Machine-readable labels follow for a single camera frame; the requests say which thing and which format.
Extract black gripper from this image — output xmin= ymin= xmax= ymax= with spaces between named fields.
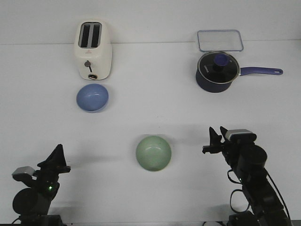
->
xmin=35 ymin=144 xmax=71 ymax=188
xmin=202 ymin=126 xmax=238 ymax=165

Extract green bowl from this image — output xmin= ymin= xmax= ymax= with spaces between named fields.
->
xmin=136 ymin=136 xmax=172 ymax=171

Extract blue bowl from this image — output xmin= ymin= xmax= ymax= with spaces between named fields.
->
xmin=76 ymin=84 xmax=109 ymax=113

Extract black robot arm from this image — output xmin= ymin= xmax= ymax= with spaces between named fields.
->
xmin=202 ymin=127 xmax=292 ymax=226
xmin=12 ymin=144 xmax=71 ymax=226

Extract dark blue saucepan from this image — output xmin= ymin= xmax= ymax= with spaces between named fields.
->
xmin=196 ymin=67 xmax=283 ymax=93

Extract glass saucepan lid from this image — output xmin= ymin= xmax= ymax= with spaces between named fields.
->
xmin=198 ymin=51 xmax=239 ymax=84

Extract cream two-slot toaster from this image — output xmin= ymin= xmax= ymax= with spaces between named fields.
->
xmin=74 ymin=19 xmax=112 ymax=81

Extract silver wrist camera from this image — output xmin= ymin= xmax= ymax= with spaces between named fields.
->
xmin=225 ymin=129 xmax=257 ymax=141
xmin=12 ymin=166 xmax=35 ymax=182

